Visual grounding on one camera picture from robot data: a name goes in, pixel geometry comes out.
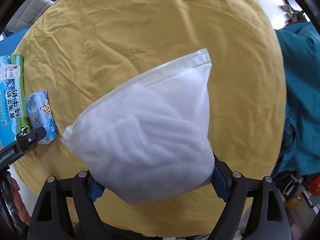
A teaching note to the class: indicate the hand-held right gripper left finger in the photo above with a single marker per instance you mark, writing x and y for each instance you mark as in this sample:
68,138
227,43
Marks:
96,192

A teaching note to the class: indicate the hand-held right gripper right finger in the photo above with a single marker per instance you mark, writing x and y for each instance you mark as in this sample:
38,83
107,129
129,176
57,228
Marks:
220,180

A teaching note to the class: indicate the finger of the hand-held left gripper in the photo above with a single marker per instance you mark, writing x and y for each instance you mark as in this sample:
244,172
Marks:
30,140

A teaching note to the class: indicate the blue tissue pack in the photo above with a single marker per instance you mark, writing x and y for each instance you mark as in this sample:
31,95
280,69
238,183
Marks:
42,115

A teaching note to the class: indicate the cardboard box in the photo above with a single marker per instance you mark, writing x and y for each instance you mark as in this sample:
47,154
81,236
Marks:
11,100

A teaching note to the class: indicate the white zip bag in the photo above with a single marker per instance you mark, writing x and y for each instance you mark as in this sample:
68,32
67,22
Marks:
145,135

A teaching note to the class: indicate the person's left hand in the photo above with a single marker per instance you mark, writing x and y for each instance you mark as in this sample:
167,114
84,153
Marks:
20,202

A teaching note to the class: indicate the person's dark fleece clothing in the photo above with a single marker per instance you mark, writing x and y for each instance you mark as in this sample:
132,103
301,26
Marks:
150,236

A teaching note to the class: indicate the blue foam mat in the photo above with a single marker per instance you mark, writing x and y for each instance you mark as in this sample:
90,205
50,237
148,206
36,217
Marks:
12,42

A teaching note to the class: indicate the teal cloth on chair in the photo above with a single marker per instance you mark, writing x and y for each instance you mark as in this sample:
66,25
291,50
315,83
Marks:
302,92

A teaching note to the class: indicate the yellow tablecloth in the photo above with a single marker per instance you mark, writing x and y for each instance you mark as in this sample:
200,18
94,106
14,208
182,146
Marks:
150,25

